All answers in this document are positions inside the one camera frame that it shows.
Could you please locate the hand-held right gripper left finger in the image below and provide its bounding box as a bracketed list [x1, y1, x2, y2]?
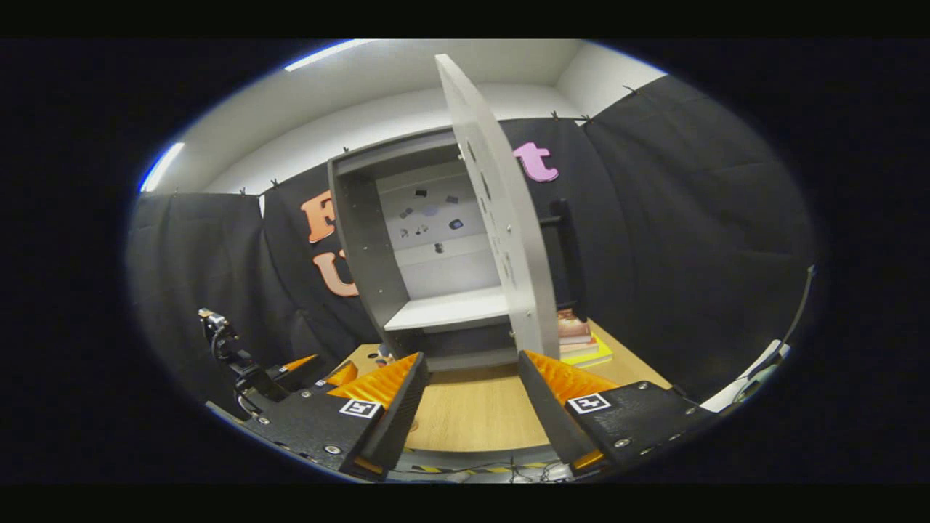
[247, 352, 431, 482]

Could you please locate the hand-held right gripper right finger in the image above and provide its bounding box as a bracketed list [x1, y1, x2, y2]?
[517, 350, 720, 477]

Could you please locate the grey cabinet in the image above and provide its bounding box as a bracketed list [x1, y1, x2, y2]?
[327, 127, 524, 373]

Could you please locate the black cabinet door handle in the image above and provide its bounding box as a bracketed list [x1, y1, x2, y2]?
[539, 198, 588, 320]

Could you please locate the beige cabinet door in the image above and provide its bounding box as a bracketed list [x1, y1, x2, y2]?
[434, 54, 560, 362]

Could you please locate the yellow book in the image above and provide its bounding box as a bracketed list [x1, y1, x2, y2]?
[561, 333, 613, 368]

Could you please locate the red cover book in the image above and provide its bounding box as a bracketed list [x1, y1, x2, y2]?
[558, 309, 597, 357]

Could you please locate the ceiling light strip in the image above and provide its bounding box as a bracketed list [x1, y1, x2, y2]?
[283, 39, 379, 72]
[138, 142, 186, 193]

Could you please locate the black backdrop cloth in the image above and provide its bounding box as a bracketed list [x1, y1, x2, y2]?
[127, 73, 818, 408]

